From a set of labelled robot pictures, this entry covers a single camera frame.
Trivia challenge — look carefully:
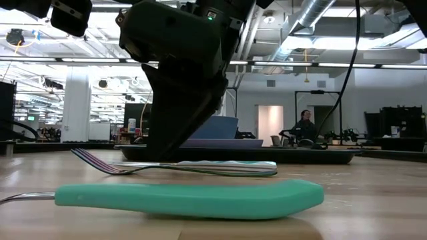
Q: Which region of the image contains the dark green tray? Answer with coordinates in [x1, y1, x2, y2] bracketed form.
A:
[115, 144, 363, 165]

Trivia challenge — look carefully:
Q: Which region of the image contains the black cabinet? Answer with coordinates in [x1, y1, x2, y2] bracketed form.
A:
[364, 106, 426, 138]

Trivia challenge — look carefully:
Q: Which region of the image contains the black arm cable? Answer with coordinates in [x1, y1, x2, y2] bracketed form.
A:
[315, 0, 362, 139]

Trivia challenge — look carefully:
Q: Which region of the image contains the blue bowl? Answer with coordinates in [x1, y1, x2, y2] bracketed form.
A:
[189, 115, 240, 140]

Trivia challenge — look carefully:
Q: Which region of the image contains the black station frame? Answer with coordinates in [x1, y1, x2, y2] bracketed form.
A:
[294, 89, 343, 144]
[226, 87, 238, 117]

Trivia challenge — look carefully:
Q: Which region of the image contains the lit doorway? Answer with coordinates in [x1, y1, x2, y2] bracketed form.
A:
[257, 105, 284, 147]

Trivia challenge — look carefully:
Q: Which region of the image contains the silver ventilation duct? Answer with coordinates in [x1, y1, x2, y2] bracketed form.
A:
[266, 0, 336, 63]

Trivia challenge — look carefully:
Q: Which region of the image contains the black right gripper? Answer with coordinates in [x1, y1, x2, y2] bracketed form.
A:
[115, 0, 258, 162]

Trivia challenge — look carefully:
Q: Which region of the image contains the lavender plate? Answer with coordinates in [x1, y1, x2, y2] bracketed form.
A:
[179, 138, 264, 149]

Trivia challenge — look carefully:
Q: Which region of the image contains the white building column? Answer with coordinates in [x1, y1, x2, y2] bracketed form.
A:
[61, 66, 91, 143]

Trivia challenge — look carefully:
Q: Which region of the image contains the iridescent metal fork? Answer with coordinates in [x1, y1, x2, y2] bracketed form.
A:
[71, 148, 278, 177]

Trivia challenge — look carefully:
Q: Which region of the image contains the spoon with mint handle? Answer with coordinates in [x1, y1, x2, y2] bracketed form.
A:
[0, 179, 325, 221]

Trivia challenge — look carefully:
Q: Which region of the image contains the black monitor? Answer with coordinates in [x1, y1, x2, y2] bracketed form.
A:
[123, 103, 149, 134]

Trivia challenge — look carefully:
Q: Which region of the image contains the black ceiling camera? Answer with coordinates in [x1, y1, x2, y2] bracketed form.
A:
[5, 28, 26, 46]

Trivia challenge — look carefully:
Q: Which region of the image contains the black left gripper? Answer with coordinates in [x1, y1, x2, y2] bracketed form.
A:
[49, 0, 93, 38]

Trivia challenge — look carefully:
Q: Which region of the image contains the black panel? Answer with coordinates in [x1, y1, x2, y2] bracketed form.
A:
[0, 81, 17, 143]

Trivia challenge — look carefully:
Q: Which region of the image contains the person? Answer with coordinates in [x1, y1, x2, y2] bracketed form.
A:
[289, 109, 318, 141]

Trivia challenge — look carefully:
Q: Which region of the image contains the LED light bar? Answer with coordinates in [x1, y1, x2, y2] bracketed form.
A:
[0, 57, 427, 69]

